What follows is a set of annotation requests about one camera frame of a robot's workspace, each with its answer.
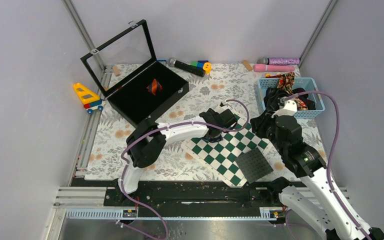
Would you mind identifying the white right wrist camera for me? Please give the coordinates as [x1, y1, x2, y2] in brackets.
[271, 100, 298, 118]

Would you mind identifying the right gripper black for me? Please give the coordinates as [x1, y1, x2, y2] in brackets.
[249, 108, 288, 156]

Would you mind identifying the dark red ties pile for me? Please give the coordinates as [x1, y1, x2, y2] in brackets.
[263, 87, 316, 111]

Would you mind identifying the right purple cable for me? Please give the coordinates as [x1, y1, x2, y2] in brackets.
[274, 91, 373, 240]

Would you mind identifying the black glitter microphone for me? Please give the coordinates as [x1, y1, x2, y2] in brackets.
[167, 57, 206, 77]

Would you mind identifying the small wooden block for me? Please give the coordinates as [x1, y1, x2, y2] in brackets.
[242, 60, 253, 72]

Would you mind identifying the green white chessboard mat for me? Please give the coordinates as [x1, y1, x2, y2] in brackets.
[181, 105, 268, 188]

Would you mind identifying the black display box glass lid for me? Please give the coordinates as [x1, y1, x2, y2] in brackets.
[80, 19, 190, 126]

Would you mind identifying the orange navy striped rolled tie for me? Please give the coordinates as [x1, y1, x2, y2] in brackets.
[146, 78, 163, 96]

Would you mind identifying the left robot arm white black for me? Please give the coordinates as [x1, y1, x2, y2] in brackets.
[115, 107, 238, 206]

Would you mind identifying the wooden peg left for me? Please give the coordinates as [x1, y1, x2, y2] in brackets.
[112, 65, 121, 77]

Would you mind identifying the yellow toy truck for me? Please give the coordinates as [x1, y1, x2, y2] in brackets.
[72, 82, 105, 114]

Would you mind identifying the purple glitter microphone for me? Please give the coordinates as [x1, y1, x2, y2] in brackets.
[257, 57, 301, 66]

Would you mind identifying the light blue plastic basket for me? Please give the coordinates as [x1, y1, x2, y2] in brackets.
[255, 77, 326, 120]

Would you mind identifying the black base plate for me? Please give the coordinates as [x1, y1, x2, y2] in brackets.
[103, 178, 301, 218]

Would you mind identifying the red floral tie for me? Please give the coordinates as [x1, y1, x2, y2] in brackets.
[276, 72, 309, 111]

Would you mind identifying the green blue block stack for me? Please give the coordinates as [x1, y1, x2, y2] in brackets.
[190, 60, 209, 69]

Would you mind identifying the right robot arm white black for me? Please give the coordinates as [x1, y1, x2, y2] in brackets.
[250, 111, 384, 240]

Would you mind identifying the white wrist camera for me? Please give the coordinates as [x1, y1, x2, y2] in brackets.
[271, 100, 298, 118]
[213, 105, 231, 114]

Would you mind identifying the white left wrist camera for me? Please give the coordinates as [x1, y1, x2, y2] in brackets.
[213, 105, 231, 114]

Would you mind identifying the grey studded baseplate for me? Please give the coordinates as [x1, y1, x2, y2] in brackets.
[235, 147, 274, 184]

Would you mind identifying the floral table mat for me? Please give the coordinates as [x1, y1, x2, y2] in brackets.
[84, 63, 335, 182]

